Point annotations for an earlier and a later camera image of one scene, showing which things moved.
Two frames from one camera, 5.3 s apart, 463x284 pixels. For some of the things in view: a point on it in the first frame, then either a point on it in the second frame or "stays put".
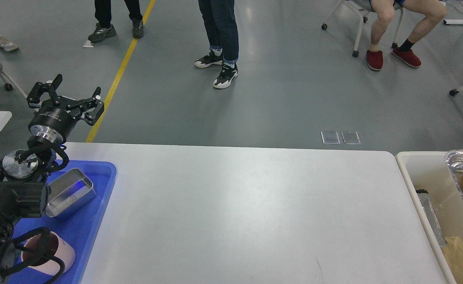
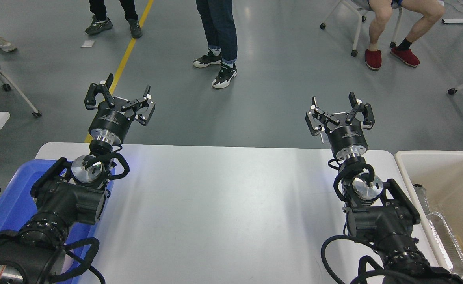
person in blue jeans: x=219 y=17 stays put
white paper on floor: x=88 y=44 stays put
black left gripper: x=51 y=120 -> x=110 y=123
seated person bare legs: x=430 y=11 stays put
